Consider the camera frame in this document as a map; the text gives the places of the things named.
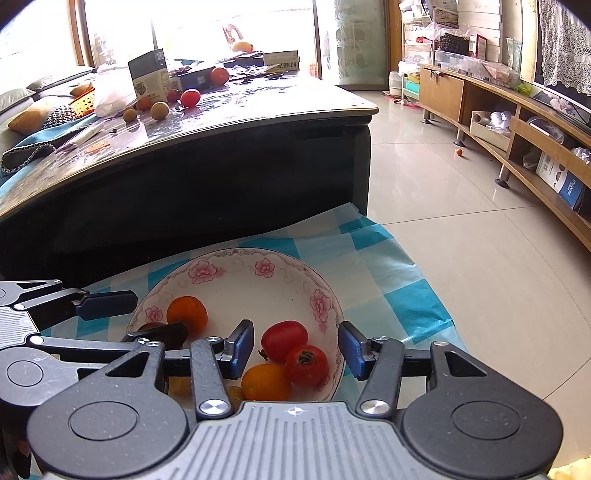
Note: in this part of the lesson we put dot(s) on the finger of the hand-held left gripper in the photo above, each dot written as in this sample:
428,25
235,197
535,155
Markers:
111,303
157,336

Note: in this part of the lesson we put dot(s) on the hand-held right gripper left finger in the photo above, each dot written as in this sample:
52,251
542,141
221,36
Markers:
242,345

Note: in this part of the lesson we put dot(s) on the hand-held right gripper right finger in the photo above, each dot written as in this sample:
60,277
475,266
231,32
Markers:
351,351

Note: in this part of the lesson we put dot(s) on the dark red tomato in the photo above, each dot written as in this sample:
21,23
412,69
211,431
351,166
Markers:
151,326

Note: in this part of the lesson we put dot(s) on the oval red cherry tomato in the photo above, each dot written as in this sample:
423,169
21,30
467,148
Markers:
284,339

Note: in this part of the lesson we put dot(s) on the small orange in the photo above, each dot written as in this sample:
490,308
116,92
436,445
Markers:
187,314
265,382

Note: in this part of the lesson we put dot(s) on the round red cherry tomato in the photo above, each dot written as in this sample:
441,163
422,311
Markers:
307,365

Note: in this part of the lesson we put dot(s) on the large tangerine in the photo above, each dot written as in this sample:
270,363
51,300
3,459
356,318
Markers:
235,396

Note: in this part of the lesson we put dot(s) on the white floral plate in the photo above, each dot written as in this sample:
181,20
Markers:
277,295

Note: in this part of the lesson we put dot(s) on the blue white checked tablecloth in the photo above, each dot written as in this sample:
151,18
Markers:
392,277

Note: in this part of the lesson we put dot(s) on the black coffee table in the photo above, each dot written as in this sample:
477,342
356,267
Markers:
184,184

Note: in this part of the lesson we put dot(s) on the white tube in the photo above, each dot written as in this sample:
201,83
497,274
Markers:
81,137

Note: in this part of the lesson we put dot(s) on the blue cloth with trim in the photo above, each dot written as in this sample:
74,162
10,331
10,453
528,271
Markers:
27,154

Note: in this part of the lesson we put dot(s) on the brown round fruit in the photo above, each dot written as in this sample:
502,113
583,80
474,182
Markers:
129,115

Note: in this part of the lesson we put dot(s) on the tan round fruit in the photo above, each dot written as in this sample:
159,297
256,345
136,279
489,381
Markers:
159,110

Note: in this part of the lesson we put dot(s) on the yellow pillow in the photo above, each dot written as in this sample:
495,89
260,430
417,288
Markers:
30,117

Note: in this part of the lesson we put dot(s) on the orange-red round fruit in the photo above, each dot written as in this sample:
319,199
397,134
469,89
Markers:
143,103

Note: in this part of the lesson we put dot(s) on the orange plastic basket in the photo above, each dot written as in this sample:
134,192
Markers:
83,101

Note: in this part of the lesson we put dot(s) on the white plastic bag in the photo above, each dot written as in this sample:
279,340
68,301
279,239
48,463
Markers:
113,92

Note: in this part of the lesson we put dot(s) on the blue grey carton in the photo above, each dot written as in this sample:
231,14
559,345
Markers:
148,76

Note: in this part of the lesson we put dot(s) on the orange fruit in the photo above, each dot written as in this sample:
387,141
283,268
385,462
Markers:
219,76

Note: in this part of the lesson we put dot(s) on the white tray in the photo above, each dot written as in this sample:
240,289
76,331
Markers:
489,131

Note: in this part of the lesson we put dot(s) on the white and blue box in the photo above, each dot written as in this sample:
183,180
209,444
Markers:
558,180

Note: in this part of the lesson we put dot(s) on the flat printed box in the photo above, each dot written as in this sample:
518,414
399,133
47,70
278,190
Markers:
281,61

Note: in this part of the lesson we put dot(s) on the wooden tv cabinet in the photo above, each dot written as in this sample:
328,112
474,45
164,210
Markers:
485,97

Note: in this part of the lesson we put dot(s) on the wooden chair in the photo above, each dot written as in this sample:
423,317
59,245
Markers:
233,33

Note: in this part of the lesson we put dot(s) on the black television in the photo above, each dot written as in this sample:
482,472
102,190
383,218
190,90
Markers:
565,108

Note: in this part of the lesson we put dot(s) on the brown woven bag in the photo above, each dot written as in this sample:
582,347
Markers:
454,42

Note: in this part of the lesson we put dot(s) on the white lace curtain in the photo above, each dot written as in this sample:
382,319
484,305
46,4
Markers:
563,41

